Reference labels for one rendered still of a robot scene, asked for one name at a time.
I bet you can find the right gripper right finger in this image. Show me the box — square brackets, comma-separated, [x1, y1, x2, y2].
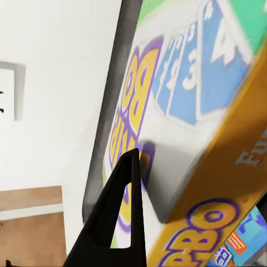
[256, 193, 267, 223]

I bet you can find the board game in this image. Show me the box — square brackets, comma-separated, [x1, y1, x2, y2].
[205, 206, 267, 267]
[103, 0, 267, 267]

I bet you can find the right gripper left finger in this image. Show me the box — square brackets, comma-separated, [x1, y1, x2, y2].
[63, 148, 147, 267]

